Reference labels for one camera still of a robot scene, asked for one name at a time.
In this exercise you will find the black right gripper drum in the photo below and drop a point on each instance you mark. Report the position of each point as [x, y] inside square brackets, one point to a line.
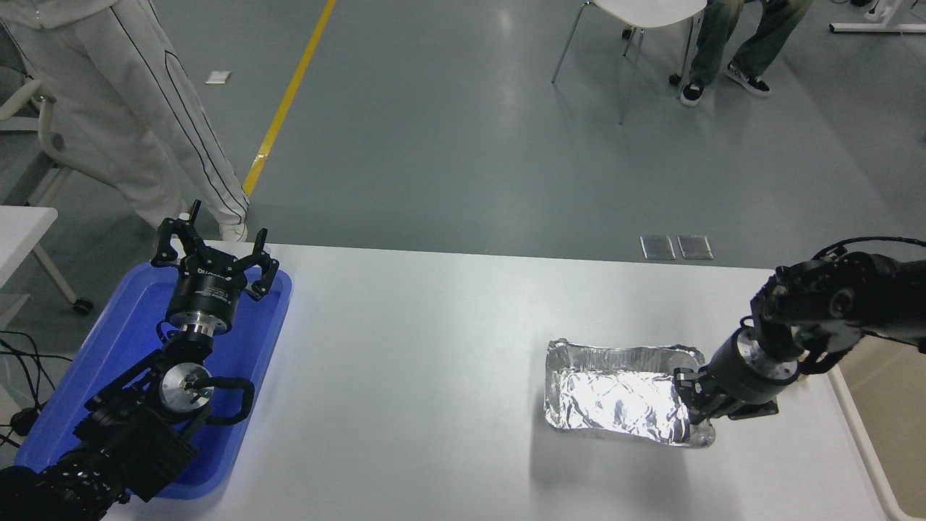
[738, 376]

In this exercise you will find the large pale bin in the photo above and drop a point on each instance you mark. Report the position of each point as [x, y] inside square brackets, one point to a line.
[897, 434]

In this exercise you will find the small white side table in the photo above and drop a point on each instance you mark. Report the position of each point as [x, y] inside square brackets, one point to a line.
[22, 228]

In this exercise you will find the standing person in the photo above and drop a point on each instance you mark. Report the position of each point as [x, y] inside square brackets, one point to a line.
[108, 87]

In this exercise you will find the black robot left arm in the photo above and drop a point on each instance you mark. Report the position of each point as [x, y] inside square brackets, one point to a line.
[130, 434]

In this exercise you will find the white table base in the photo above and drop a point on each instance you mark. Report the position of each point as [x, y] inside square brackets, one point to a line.
[879, 26]

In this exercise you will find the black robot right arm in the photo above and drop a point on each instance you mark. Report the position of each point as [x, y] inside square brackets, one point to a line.
[839, 297]

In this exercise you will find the silver foil tray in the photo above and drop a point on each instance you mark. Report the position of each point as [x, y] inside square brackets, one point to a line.
[615, 394]

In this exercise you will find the seated person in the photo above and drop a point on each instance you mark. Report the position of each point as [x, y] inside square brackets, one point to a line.
[723, 36]

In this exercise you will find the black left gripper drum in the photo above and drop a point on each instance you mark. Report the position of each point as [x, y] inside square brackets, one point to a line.
[204, 293]

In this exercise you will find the blue plastic tray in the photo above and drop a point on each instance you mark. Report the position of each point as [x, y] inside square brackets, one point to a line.
[123, 325]

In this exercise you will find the white chair with metal legs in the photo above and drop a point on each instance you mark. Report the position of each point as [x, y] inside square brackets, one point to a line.
[651, 9]

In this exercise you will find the silver floor outlet plate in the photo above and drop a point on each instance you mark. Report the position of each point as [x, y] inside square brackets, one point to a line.
[695, 248]
[657, 248]

